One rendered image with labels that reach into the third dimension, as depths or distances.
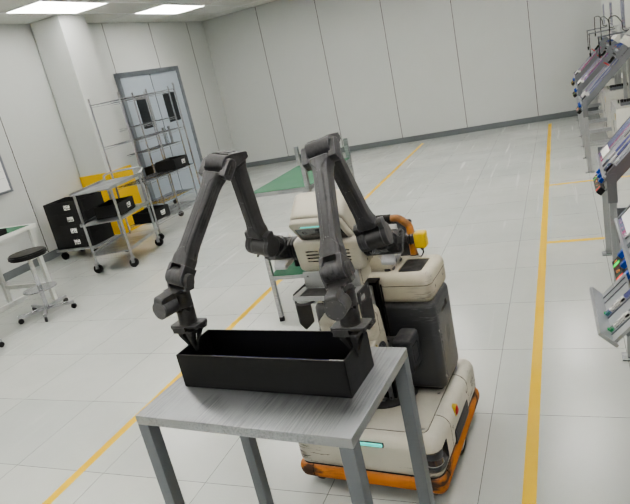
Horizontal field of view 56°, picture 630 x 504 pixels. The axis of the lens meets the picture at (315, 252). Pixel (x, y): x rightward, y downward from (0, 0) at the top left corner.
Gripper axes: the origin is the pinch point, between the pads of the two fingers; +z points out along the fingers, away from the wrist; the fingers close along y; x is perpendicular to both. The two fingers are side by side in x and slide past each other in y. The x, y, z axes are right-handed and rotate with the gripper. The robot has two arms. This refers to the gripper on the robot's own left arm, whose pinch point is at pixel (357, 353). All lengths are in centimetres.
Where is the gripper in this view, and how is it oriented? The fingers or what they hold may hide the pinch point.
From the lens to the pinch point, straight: 165.5
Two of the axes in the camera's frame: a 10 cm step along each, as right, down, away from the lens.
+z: 2.1, 9.4, 2.6
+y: 8.8, -0.6, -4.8
